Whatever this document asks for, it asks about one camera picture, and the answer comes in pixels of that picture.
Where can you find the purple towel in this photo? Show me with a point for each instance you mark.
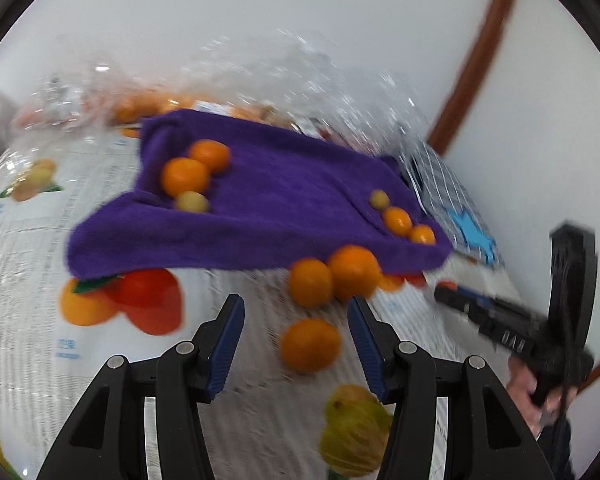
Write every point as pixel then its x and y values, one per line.
pixel 290 200

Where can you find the crumpled clear plastic bag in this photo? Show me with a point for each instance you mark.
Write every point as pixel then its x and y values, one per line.
pixel 330 90

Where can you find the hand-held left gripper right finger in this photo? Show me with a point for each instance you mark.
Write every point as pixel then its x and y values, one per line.
pixel 367 350

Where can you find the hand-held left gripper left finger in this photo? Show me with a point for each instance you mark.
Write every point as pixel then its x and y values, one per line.
pixel 225 350

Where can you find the person's right hand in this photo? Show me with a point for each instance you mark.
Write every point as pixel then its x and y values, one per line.
pixel 520 380

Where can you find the small yellow green fruit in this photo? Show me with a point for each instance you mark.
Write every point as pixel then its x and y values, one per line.
pixel 378 199
pixel 191 202

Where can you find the brown wooden door frame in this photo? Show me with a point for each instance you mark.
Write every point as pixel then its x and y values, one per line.
pixel 485 45

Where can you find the blue paper star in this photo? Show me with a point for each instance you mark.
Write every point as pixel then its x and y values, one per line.
pixel 472 232

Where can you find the orange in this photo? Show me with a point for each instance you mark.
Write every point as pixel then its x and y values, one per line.
pixel 210 155
pixel 354 272
pixel 422 235
pixel 185 176
pixel 310 345
pixel 310 282
pixel 397 221

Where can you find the clear plastic bag of oranges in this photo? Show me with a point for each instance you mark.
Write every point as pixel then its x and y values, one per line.
pixel 135 102

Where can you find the fruit print tablecloth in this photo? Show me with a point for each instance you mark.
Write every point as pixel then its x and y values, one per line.
pixel 260 410

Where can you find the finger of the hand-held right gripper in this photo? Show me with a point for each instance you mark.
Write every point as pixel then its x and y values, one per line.
pixel 460 306
pixel 475 296

